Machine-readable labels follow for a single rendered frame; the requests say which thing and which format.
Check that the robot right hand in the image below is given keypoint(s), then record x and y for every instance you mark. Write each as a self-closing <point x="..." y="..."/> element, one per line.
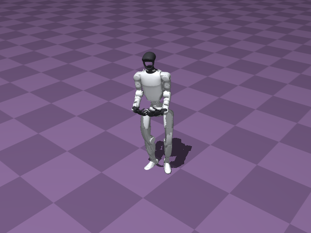
<point x="137" y="110"/>

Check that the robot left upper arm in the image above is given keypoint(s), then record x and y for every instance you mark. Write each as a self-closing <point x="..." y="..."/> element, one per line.
<point x="166" y="77"/>

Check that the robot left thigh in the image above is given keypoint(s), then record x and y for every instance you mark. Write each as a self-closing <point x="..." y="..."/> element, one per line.
<point x="168" y="125"/>

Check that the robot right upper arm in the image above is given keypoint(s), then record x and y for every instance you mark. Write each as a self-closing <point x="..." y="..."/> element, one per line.
<point x="138" y="84"/>

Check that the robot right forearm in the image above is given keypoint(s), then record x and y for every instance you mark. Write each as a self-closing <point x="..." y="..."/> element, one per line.
<point x="137" y="101"/>

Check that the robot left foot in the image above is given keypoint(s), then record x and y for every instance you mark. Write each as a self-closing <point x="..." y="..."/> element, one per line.
<point x="167" y="167"/>

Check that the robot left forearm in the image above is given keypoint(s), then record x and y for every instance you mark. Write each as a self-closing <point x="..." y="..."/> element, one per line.
<point x="166" y="103"/>

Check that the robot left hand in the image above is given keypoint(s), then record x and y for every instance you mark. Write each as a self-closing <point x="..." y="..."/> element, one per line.
<point x="156" y="112"/>

